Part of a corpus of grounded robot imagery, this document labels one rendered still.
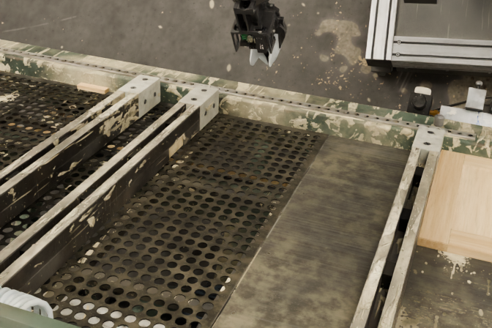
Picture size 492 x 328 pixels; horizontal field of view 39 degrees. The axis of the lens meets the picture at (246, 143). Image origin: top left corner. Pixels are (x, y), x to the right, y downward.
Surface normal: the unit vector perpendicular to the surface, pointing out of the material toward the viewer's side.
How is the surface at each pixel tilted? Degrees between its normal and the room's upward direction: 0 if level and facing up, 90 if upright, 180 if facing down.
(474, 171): 56
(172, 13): 0
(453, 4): 0
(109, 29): 0
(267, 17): 27
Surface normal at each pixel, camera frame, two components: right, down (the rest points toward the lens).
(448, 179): 0.04, -0.89
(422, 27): -0.26, -0.15
